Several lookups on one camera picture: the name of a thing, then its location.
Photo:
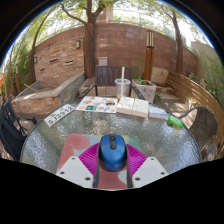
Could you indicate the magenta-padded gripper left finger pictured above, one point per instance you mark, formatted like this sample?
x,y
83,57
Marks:
x,y
75,170

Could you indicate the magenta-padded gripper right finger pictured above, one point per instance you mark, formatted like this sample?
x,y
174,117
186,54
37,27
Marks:
x,y
150,170

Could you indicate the blue computer mouse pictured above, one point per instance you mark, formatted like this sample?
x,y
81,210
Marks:
x,y
113,155

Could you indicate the floral pink mouse pad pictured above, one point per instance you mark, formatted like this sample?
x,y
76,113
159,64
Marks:
x,y
75,143

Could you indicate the green plastic bottle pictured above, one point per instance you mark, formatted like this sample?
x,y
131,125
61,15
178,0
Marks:
x,y
175,122

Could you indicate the small light blue book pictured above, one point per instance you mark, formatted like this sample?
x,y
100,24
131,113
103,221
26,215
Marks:
x,y
157,112

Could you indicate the thick white book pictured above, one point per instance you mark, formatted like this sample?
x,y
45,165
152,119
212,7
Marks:
x,y
133,106

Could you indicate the grey wicker chair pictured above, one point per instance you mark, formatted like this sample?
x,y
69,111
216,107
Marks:
x,y
203,126

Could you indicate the black slatted chair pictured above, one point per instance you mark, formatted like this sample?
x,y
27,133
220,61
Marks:
x,y
11,130

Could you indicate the square stone planter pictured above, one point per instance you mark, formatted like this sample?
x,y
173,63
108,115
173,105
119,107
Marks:
x,y
146,91

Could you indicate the clear plastic cup with straw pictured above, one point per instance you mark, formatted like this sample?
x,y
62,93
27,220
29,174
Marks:
x,y
122,88

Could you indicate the curved wooden slat bench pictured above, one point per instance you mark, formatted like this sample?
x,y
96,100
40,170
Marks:
x,y
196,91

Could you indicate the beige stone slab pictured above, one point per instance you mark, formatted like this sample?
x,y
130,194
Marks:
x,y
160,76

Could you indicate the dark wooden slat chair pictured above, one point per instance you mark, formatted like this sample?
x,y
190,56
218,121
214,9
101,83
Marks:
x,y
108,76

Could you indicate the grey utility box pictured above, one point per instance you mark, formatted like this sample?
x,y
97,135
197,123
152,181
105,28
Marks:
x,y
103,61

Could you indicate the large forked tree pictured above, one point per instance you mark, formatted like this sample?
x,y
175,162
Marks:
x,y
89,46

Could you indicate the slim leaning tree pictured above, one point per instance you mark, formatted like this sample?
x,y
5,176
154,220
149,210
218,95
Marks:
x,y
179,46

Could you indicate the wooden garden lamp post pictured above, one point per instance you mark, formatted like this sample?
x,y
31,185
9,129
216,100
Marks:
x,y
149,56

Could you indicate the wall lantern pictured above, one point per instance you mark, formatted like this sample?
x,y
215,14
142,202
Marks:
x,y
35,59
78,44

